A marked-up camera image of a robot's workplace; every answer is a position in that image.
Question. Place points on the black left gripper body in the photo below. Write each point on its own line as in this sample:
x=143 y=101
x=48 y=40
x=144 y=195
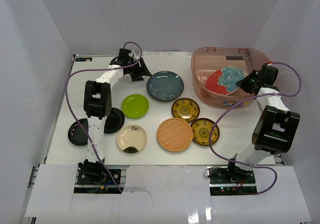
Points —
x=137 y=70

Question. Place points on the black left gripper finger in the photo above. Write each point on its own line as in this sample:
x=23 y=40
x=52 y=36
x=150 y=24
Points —
x=137 y=76
x=143 y=68

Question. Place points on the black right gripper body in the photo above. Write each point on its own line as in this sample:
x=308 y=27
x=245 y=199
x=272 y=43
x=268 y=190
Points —
x=258 y=78

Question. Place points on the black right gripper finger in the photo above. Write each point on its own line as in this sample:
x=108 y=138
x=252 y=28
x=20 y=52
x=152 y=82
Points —
x=249 y=81
x=247 y=89

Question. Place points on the blue floral ceramic plate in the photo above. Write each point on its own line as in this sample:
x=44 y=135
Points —
x=165 y=86

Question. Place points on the red and teal plate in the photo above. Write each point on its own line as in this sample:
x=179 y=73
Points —
x=224 y=81

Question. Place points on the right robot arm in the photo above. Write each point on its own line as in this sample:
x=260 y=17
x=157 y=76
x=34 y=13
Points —
x=276 y=128

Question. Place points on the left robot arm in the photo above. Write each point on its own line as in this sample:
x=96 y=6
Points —
x=97 y=103

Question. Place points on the pink translucent plastic bin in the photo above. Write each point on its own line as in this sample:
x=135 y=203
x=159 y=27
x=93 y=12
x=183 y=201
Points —
x=206 y=60

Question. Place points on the green glossy plate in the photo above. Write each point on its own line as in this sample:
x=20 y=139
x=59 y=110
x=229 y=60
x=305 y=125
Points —
x=135 y=106

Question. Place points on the black label sticker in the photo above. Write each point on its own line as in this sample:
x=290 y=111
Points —
x=83 y=59

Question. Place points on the black plate right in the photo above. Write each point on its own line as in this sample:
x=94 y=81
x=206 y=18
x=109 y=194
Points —
x=114 y=122

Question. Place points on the black plate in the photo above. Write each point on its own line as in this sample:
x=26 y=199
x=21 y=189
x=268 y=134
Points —
x=76 y=135
x=114 y=122

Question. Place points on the yellow patterned plate upper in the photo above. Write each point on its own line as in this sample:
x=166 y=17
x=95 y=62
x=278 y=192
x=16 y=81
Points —
x=186 y=109

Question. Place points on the yellow patterned plate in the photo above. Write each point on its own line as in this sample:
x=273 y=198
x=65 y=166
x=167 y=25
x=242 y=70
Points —
x=201 y=129
x=186 y=109

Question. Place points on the cream ceramic plate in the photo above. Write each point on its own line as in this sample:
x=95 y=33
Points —
x=132 y=139

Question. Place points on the yellow patterned plate lower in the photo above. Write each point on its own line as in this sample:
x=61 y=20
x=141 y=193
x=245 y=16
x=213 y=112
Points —
x=201 y=129

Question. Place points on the woven bamboo plate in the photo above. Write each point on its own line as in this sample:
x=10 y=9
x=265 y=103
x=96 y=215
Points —
x=174 y=135

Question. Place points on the black plate left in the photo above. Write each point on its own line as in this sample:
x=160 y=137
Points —
x=76 y=135

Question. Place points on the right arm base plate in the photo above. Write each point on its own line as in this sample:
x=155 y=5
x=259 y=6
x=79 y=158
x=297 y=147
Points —
x=222 y=184

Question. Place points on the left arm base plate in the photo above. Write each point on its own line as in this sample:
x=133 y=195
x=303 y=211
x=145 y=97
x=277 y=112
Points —
x=88 y=183

